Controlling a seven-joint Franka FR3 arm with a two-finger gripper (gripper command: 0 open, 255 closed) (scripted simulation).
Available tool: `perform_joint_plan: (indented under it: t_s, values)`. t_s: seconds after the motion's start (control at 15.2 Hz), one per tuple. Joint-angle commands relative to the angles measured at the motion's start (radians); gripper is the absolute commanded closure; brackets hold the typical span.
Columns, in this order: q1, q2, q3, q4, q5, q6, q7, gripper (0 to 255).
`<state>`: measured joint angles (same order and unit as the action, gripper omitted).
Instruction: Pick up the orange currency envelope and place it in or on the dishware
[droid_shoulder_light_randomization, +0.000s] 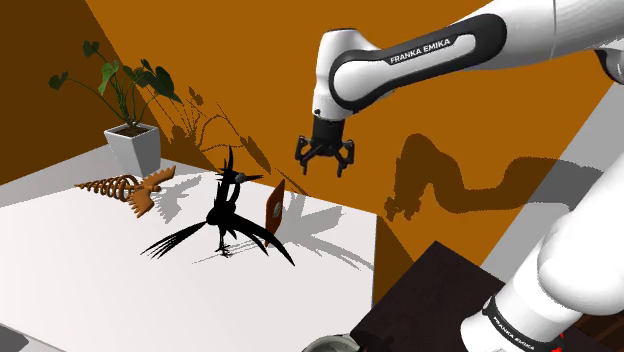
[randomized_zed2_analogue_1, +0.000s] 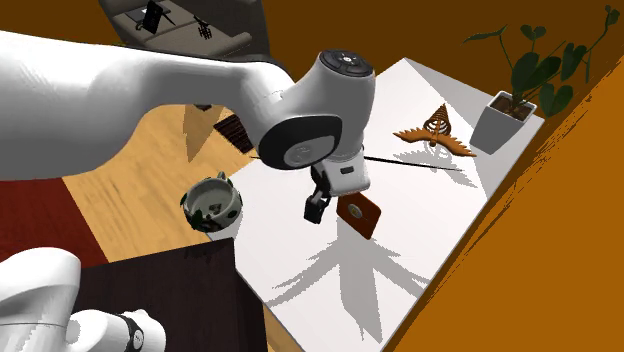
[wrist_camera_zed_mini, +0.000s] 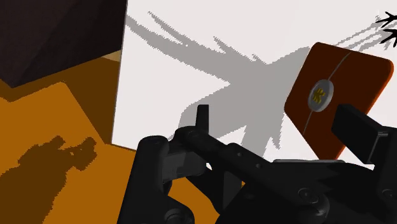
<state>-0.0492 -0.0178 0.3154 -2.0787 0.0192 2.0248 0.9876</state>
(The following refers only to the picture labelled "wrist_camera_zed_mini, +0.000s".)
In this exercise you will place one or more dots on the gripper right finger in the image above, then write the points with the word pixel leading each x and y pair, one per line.
pixel 356 130

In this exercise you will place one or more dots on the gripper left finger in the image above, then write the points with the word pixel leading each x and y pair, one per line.
pixel 149 173

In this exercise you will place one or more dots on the red-brown square box grey emblem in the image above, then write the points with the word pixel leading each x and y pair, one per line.
pixel 356 77

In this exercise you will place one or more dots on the white table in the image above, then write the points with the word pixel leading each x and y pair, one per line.
pixel 173 80

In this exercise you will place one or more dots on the black spiky plant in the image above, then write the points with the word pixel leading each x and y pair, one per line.
pixel 390 21

